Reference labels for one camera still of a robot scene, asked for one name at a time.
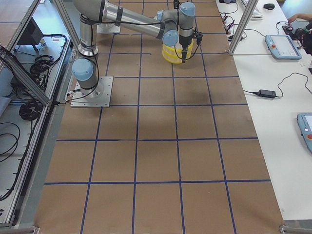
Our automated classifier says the blue teach pendant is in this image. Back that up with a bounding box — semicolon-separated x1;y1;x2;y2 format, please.
297;113;312;152
265;35;302;60

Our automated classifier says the yellow steamer layer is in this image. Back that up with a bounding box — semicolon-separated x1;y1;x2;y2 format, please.
162;40;194;58
162;51;182;64

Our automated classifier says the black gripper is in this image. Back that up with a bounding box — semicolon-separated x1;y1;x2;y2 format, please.
179;27;203;63

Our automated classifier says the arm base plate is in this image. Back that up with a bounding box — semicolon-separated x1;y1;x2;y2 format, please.
70;77;113;108

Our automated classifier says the aluminium frame post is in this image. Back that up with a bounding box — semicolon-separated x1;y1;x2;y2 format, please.
229;0;258;55

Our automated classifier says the black power brick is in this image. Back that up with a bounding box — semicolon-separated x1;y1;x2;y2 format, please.
257;89;276;98

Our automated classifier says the black computer mouse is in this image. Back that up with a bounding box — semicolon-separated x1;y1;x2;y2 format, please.
263;3;275;10

